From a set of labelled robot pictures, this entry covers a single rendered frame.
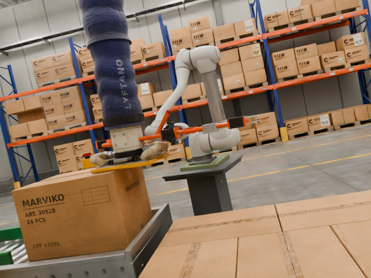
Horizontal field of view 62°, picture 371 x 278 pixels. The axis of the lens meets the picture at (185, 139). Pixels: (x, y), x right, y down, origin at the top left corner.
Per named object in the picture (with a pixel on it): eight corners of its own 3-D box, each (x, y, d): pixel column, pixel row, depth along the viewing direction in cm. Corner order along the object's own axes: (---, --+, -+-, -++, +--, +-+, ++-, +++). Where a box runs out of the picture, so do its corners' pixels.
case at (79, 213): (28, 262, 166) (10, 191, 164) (70, 233, 205) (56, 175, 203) (130, 249, 153) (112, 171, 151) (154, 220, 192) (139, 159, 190)
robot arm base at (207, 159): (192, 160, 253) (190, 153, 252) (217, 156, 243) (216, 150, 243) (183, 166, 236) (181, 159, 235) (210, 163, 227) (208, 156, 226)
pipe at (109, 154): (91, 166, 160) (89, 155, 160) (115, 158, 184) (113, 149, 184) (150, 157, 151) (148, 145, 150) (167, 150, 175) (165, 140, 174)
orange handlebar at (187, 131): (83, 151, 172) (82, 145, 172) (110, 145, 201) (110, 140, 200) (249, 124, 145) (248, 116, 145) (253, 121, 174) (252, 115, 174)
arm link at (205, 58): (216, 146, 243) (243, 142, 235) (211, 154, 228) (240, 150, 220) (192, 48, 223) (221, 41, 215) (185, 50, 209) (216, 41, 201)
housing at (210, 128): (203, 134, 152) (201, 125, 151) (206, 133, 158) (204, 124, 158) (216, 132, 150) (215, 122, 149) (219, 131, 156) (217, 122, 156)
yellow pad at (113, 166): (90, 174, 159) (88, 164, 158) (101, 170, 168) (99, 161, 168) (150, 165, 149) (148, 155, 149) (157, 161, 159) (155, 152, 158)
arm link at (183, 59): (171, 67, 213) (189, 62, 208) (172, 47, 221) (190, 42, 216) (179, 78, 224) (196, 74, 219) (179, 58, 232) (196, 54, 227)
